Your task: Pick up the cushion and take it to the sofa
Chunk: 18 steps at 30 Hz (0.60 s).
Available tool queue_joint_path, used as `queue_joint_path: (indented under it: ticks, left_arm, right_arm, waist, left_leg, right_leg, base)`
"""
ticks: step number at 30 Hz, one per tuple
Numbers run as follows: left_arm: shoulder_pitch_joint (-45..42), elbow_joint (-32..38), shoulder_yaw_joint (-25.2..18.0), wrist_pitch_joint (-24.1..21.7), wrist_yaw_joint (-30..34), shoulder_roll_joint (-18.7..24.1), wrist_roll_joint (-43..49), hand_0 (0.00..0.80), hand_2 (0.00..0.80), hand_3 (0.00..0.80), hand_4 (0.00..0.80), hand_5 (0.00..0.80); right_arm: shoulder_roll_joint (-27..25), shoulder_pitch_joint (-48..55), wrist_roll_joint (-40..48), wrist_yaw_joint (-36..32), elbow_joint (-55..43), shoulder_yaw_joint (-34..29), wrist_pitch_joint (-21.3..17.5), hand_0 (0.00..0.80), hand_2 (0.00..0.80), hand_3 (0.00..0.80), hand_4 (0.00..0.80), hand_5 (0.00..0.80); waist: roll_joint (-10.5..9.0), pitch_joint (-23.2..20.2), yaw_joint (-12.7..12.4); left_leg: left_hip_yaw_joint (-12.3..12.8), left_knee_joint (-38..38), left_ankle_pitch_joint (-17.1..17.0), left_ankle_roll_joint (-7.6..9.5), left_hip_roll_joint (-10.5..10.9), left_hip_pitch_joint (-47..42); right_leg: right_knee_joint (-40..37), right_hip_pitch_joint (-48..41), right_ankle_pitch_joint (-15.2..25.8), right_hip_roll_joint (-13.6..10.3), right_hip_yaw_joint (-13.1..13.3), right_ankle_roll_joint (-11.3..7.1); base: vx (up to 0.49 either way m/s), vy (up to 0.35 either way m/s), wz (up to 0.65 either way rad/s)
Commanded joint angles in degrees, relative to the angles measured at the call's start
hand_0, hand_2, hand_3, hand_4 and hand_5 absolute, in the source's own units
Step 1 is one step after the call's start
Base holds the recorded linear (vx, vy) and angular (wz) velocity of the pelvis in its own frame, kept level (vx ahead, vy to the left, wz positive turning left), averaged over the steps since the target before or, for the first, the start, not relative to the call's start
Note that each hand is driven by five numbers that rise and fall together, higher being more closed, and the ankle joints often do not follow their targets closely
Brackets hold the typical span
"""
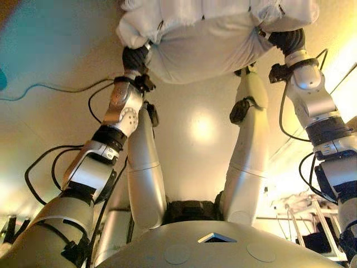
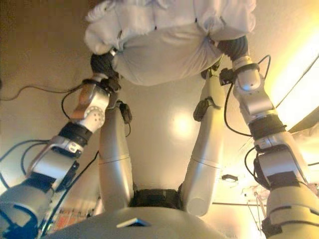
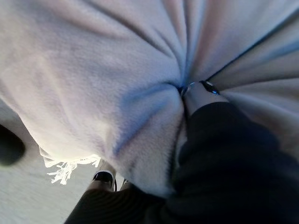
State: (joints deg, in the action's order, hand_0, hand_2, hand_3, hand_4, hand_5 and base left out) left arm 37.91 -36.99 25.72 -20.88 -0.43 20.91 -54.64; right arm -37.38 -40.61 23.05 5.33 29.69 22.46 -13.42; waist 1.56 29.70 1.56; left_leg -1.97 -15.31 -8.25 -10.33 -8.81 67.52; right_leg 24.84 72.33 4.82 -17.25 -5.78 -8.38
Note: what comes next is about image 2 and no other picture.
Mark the silver right robot leg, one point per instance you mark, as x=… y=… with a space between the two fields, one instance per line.
x=204 y=154

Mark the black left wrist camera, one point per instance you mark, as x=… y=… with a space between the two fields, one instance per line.
x=112 y=84

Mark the silver robot torso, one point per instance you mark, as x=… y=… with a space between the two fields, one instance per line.
x=149 y=226

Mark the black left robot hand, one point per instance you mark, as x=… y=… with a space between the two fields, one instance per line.
x=102 y=64

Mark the white fringed cushion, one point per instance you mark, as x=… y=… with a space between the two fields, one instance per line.
x=169 y=44

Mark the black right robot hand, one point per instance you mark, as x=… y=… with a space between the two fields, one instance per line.
x=235 y=48

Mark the silver robot leg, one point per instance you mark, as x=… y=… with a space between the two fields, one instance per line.
x=114 y=154
x=204 y=154

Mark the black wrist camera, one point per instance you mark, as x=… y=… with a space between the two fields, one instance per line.
x=112 y=84
x=226 y=76

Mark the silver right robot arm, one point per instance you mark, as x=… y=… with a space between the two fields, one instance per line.
x=256 y=99

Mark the black robot waist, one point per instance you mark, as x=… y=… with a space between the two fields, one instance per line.
x=157 y=198

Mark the silver left robot leg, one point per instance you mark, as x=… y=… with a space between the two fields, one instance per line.
x=114 y=154

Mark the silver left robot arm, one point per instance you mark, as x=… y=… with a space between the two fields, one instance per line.
x=92 y=117

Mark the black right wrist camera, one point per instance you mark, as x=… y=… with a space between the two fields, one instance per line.
x=226 y=76

